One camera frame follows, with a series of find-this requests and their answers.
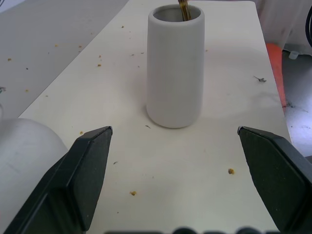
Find black cable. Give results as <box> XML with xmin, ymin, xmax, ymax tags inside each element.
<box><xmin>304</xmin><ymin>4</ymin><xmax>312</xmax><ymax>48</ymax></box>

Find brown flower bouquet stems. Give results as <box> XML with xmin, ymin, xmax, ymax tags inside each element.
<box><xmin>177</xmin><ymin>0</ymin><xmax>191</xmax><ymax>22</ymax></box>

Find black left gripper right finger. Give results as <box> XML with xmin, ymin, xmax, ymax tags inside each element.
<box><xmin>237</xmin><ymin>126</ymin><xmax>312</xmax><ymax>234</ymax></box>

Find orange cylindrical object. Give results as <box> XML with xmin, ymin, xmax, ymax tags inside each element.
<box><xmin>265</xmin><ymin>42</ymin><xmax>287</xmax><ymax>108</ymax></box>

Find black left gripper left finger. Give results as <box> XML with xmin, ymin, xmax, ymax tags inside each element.
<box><xmin>4</xmin><ymin>126</ymin><xmax>113</xmax><ymax>234</ymax></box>

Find white cylindrical vase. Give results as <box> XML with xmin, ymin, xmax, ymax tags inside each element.
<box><xmin>0</xmin><ymin>117</ymin><xmax>69</xmax><ymax>215</ymax></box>
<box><xmin>146</xmin><ymin>5</ymin><xmax>205</xmax><ymax>129</ymax></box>

